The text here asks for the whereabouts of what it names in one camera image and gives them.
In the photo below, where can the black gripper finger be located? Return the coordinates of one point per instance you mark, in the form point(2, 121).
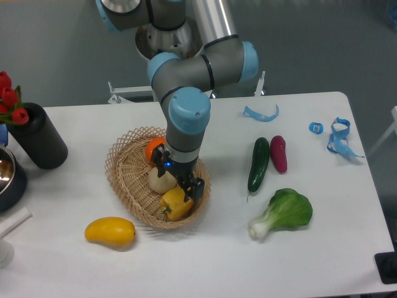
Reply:
point(193, 189)
point(160, 158)

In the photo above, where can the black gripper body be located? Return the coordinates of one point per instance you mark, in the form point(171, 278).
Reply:
point(183, 172)

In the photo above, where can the yellow bell pepper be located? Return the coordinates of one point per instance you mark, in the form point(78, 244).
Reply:
point(174, 206)

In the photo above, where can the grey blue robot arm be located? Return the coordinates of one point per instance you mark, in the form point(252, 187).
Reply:
point(181, 84)

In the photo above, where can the woven wicker basket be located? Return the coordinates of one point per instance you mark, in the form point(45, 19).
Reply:
point(127, 168)

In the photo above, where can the orange fruit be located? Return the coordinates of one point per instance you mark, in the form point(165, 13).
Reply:
point(151, 146)

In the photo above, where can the beige round bun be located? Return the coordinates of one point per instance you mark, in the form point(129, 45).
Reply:
point(162, 184)

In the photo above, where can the green cucumber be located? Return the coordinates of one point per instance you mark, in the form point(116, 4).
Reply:
point(259, 164)

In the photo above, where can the yellow mango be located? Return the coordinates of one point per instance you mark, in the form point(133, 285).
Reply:
point(112, 231)

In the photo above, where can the curved blue tape strip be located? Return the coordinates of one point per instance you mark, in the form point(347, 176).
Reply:
point(247, 112)

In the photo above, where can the green bok choy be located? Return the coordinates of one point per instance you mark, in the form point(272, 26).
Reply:
point(286, 209)

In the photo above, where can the black cylindrical vase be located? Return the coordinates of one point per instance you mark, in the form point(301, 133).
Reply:
point(39, 138)

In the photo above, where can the small blue tape roll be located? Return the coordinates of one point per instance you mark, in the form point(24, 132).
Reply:
point(316, 128)

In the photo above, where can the dark metal bowl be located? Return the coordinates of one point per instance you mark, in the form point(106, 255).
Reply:
point(13, 180)

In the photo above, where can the tangled blue tape strip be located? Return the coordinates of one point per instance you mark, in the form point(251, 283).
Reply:
point(338, 143)

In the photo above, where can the red artificial tulips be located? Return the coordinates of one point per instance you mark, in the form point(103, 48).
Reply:
point(13, 111)

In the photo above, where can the white plastic stand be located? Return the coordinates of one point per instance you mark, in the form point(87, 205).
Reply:
point(8, 224)

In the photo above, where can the black device at table edge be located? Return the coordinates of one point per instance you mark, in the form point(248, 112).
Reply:
point(386, 266)

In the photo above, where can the white object right edge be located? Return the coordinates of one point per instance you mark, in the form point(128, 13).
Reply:
point(389, 131)

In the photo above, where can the white metal base frame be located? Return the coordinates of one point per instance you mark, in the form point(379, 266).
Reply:
point(145, 93)

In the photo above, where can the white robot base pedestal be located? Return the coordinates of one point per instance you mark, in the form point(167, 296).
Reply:
point(185, 41)

